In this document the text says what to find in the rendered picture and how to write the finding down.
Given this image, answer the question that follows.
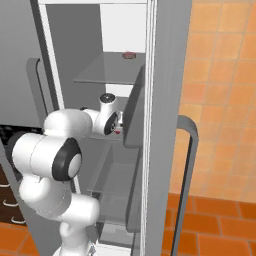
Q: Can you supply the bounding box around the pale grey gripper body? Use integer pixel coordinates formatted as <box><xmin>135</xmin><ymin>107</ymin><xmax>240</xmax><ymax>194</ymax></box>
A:
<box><xmin>116</xmin><ymin>111</ymin><xmax>125</xmax><ymax>133</ymax></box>

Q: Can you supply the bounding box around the grey fridge door with bins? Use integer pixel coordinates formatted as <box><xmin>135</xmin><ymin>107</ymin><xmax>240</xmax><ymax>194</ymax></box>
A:
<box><xmin>123</xmin><ymin>0</ymin><xmax>194</xmax><ymax>256</ymax></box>

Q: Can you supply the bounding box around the clear fridge drawer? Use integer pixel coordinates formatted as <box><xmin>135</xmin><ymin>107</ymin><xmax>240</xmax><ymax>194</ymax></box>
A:
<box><xmin>85</xmin><ymin>142</ymin><xmax>142</xmax><ymax>225</ymax></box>

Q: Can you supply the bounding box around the grey fridge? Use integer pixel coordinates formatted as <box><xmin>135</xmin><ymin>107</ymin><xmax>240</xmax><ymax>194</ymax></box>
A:
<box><xmin>0</xmin><ymin>0</ymin><xmax>159</xmax><ymax>256</ymax></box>

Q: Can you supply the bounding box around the plain grey fridge door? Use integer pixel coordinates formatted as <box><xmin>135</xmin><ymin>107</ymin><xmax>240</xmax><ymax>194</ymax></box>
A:
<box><xmin>0</xmin><ymin>0</ymin><xmax>65</xmax><ymax>130</ymax></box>

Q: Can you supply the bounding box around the dark grey tall door bin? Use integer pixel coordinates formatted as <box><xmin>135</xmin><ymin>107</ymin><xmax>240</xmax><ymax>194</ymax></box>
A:
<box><xmin>122</xmin><ymin>64</ymin><xmax>147</xmax><ymax>150</ymax></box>

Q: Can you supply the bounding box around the dark grey narrow door bin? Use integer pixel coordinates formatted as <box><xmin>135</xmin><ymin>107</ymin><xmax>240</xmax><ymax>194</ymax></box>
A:
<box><xmin>126</xmin><ymin>159</ymin><xmax>144</xmax><ymax>235</ymax></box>

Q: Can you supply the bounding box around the black textured appliance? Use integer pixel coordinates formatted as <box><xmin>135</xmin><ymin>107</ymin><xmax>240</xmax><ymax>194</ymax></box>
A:
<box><xmin>0</xmin><ymin>124</ymin><xmax>45</xmax><ymax>145</ymax></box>

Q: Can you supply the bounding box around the dark wood drawer cupboard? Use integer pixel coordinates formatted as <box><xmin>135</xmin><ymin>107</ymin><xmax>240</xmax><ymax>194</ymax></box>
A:
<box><xmin>0</xmin><ymin>163</ymin><xmax>28</xmax><ymax>227</ymax></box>

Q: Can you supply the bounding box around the grey curved fridge door handle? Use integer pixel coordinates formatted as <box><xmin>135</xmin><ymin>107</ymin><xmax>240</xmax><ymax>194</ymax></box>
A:
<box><xmin>170</xmin><ymin>114</ymin><xmax>200</xmax><ymax>256</ymax></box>
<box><xmin>25</xmin><ymin>57</ymin><xmax>52</xmax><ymax>125</ymax></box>

